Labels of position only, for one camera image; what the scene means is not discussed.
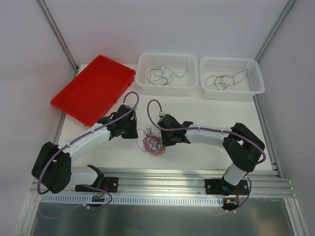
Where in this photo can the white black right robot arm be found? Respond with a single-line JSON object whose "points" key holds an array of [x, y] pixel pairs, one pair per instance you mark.
{"points": [[250, 141]]}

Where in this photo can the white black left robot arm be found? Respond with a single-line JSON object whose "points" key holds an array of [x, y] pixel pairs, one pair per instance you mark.
{"points": [[54, 168]]}

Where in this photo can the white basket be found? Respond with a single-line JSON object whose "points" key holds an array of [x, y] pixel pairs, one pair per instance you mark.
{"points": [[230, 79], [167, 74]]}

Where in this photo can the white basket right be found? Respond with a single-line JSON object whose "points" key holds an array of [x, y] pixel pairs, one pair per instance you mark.
{"points": [[230, 79]]}

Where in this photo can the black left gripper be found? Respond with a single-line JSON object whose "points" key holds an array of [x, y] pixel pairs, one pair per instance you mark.
{"points": [[131, 130]]}

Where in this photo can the white basket middle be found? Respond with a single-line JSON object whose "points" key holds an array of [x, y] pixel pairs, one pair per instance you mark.
{"points": [[167, 74]]}

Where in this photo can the white slotted cable duct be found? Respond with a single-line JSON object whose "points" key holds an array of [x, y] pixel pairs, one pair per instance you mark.
{"points": [[133, 200]]}

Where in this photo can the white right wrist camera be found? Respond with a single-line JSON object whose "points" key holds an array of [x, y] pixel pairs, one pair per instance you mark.
{"points": [[162, 114]]}

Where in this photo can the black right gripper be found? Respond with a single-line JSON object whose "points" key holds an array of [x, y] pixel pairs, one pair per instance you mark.
{"points": [[168, 138]]}

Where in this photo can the red plastic tray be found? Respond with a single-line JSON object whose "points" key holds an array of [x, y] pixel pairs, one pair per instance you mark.
{"points": [[93, 92]]}

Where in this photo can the aluminium rail base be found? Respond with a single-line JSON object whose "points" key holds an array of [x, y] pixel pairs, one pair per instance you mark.
{"points": [[265, 184]]}

